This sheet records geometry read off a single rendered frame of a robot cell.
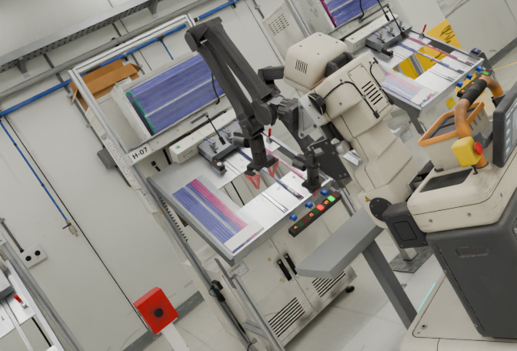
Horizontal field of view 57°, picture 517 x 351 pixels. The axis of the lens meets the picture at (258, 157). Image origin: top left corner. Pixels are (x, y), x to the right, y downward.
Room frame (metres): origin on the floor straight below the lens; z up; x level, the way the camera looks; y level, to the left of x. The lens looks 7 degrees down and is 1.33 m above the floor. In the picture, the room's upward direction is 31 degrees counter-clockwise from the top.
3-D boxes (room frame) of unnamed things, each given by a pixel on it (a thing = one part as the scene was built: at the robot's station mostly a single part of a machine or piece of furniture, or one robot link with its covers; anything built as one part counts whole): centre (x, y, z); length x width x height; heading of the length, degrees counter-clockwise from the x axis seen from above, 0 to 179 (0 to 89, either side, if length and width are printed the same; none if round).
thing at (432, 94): (3.31, -1.08, 0.65); 1.01 x 0.73 x 1.29; 26
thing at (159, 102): (2.76, 0.21, 1.52); 0.51 x 0.13 x 0.27; 116
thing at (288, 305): (2.84, 0.32, 0.31); 0.70 x 0.65 x 0.62; 116
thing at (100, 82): (2.98, 0.44, 1.82); 0.68 x 0.30 x 0.20; 116
